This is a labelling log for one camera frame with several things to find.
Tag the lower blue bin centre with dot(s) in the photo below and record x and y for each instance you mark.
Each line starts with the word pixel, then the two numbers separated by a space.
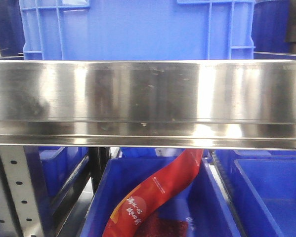
pixel 201 208

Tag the large blue target bin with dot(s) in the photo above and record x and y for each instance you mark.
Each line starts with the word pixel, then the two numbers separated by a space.
pixel 137 29

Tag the lower blue bin right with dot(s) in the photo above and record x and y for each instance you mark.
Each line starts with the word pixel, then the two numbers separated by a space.
pixel 265 196

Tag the red printed bag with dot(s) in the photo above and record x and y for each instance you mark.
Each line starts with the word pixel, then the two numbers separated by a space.
pixel 133 210

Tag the perforated grey metal upright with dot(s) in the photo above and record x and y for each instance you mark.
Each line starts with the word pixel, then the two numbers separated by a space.
pixel 19 211

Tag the stainless steel shelf rail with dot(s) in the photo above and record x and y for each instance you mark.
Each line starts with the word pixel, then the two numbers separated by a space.
pixel 246 104

